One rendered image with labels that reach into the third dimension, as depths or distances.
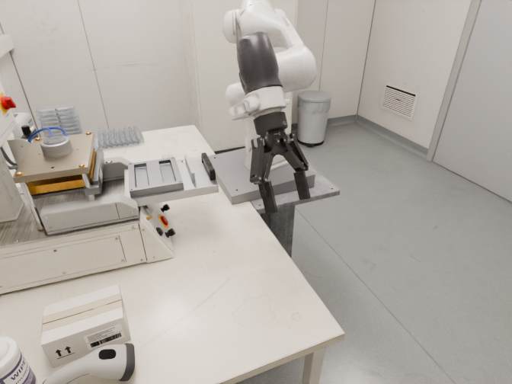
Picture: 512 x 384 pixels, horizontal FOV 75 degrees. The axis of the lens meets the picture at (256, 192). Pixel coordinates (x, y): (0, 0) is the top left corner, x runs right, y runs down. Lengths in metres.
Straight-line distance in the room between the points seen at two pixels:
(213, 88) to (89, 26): 1.15
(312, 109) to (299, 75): 2.85
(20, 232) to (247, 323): 0.70
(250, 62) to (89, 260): 0.76
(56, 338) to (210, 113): 2.67
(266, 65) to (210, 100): 2.54
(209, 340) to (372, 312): 1.28
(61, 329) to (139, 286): 0.26
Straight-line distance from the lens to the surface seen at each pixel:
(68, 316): 0.99
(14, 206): 1.25
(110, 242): 1.12
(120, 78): 3.56
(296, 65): 0.84
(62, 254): 1.15
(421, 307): 2.19
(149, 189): 1.10
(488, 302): 2.41
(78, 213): 1.07
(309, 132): 3.80
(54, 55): 3.54
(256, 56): 0.78
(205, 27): 3.18
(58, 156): 1.13
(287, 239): 1.87
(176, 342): 0.97
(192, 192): 1.11
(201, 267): 1.13
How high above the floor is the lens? 1.53
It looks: 31 degrees down
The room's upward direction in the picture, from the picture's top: straight up
